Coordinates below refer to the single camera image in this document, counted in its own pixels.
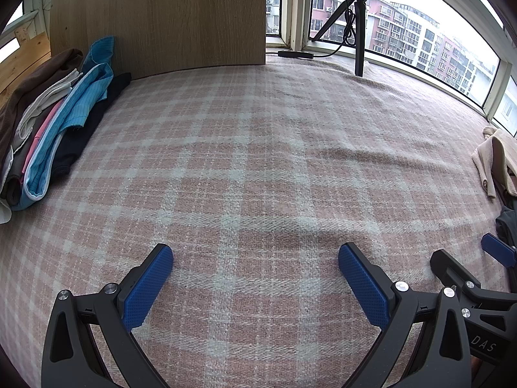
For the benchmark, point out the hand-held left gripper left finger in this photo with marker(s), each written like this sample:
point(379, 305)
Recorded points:
point(147, 287)

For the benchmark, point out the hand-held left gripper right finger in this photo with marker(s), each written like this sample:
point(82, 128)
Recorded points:
point(363, 287)

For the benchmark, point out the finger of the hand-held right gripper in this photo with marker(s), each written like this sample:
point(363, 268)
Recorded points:
point(499, 248)
point(444, 266)

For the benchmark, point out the beige knit sweater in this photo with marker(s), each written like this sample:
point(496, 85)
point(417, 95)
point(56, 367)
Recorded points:
point(490, 153)

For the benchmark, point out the dark cloth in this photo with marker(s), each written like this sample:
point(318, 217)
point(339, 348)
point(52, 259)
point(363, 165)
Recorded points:
point(508, 224)

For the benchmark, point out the pink plaid blanket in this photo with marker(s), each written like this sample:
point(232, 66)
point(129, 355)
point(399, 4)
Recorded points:
point(262, 169)

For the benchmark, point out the dark navy garment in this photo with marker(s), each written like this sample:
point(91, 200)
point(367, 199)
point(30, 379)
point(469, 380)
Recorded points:
point(89, 125)

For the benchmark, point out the grey garment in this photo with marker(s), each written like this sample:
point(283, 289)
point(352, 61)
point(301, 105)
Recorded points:
point(12, 178)

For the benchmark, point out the pink garment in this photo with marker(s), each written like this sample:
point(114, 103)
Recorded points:
point(42, 129)

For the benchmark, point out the light blue striped garment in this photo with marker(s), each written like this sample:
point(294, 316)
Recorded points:
point(76, 101)

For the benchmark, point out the white garment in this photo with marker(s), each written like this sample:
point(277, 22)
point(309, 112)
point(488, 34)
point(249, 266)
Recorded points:
point(48, 93)

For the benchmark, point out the brown garment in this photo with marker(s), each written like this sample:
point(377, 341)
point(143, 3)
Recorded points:
point(24, 93)

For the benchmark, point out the black tripod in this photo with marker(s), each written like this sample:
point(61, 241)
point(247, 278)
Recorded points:
point(358, 40)

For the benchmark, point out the pine slat panel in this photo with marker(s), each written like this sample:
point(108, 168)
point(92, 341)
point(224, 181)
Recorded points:
point(24, 60)

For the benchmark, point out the large plywood board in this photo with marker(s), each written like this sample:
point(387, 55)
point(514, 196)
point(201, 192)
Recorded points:
point(181, 16)

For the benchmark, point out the white window frame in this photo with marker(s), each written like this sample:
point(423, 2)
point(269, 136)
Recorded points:
point(297, 8)

